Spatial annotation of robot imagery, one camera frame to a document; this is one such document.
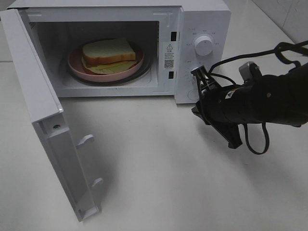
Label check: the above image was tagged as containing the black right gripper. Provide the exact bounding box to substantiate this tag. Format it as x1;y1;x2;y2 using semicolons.
192;66;242;149

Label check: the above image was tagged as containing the round white door button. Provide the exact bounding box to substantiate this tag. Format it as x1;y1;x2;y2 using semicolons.
187;89;199;101

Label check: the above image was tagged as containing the white timer knob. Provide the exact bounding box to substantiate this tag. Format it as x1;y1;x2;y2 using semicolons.
191;68;196;83

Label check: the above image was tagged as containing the toy sandwich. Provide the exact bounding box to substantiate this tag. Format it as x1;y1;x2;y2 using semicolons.
81;38;138;75

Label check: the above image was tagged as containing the pink plate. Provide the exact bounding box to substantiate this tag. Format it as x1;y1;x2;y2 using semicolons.
68;38;145;84

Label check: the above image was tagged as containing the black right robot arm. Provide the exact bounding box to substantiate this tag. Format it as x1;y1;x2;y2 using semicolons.
192;62;308;152

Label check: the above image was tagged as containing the upper white power knob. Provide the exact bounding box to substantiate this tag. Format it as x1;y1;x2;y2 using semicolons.
193;34;214;56

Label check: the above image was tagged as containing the white microwave oven body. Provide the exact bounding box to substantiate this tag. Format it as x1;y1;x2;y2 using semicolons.
6;0;231;103

